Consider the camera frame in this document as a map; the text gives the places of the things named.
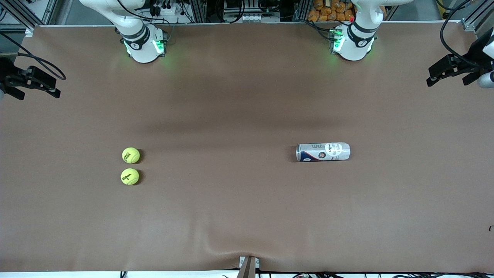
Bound clear Wilson tennis ball can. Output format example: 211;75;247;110
296;142;351;163

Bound aluminium frame extrusion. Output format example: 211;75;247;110
0;0;58;37
461;0;494;39

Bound brown table mat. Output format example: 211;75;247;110
0;21;494;273

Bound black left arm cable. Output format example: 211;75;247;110
440;0;494;67

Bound yellow Roland Garros tennis ball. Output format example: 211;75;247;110
122;147;140;164

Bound bag of orange items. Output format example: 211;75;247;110
308;0;355;22

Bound white power strip black plugs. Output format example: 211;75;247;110
149;0;182;16

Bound yellow Wilson tennis ball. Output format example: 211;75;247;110
120;168;140;186

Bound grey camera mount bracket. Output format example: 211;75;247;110
239;256;260;278

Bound yellow stick black base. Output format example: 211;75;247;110
435;0;451;20

